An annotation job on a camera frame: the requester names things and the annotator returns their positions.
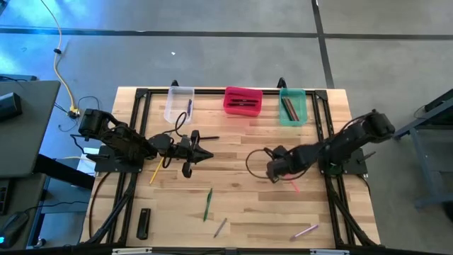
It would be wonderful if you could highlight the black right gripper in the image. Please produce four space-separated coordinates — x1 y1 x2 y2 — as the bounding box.
265 144 305 184

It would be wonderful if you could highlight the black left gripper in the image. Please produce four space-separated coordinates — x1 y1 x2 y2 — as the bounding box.
170 130 214 179

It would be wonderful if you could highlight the pink pencil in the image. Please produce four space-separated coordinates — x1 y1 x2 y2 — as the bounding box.
282 173 301 194

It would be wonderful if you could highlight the green pen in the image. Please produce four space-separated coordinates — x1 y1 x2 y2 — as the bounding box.
202 187 214 223

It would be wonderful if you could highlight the pink plastic bin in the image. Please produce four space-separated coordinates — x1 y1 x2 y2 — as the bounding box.
222 86 264 118

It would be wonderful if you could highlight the grey crayon white lettering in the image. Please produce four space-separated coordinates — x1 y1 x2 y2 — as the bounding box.
212 217 229 239

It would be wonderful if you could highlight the yellow pencil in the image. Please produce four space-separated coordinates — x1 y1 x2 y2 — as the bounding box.
149 157 166 186

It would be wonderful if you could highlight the clear plastic bin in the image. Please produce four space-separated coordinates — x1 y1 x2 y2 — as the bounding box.
164 86 196 125

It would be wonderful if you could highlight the teal plastic bin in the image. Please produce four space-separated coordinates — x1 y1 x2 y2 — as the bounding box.
279 88 308 128

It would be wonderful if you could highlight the light purple pen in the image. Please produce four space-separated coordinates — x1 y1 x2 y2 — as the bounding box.
289 223 320 242

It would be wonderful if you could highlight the black stapler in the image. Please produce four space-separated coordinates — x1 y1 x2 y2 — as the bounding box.
136 208 152 241

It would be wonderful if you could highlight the white paper sheet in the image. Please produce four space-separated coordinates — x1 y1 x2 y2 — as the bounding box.
76 147 102 176

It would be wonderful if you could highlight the black desk foot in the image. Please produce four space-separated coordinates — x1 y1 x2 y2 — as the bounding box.
33 153 96 191

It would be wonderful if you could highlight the grey desk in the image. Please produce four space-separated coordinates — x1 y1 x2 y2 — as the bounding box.
0 79 62 178

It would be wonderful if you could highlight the black equipment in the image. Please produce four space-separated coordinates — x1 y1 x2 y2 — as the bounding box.
424 88 453 125

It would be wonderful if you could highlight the dark low desk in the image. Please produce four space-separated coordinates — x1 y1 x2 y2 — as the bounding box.
0 173 47 255

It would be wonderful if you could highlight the black box on desk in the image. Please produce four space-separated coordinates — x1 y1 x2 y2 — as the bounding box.
0 91 23 123

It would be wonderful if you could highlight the black keyboard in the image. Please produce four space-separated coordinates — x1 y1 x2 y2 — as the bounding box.
0 178 11 216

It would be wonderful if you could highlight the black computer mouse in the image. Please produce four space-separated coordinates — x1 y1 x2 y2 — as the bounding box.
0 211 30 249

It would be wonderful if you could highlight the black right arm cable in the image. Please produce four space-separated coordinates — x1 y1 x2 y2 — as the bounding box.
245 148 309 181

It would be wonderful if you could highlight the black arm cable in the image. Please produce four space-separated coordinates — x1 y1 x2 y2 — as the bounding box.
161 111 188 169
245 148 309 181

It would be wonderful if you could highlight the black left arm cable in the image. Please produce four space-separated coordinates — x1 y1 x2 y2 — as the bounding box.
161 111 188 169

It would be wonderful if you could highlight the black aluminium rig frame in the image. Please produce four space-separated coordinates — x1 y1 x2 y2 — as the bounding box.
79 86 382 249

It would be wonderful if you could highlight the silver aluminium bracket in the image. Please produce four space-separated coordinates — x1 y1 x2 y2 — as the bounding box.
309 249 350 255
111 247 153 255

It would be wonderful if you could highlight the black floor cable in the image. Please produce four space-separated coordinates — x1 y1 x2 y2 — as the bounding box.
52 95 110 132

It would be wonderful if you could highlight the grey desk frame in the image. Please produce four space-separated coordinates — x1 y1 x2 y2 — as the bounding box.
392 98 453 210

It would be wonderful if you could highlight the yellow floor cable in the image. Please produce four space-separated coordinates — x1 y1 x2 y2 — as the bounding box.
39 0 81 120

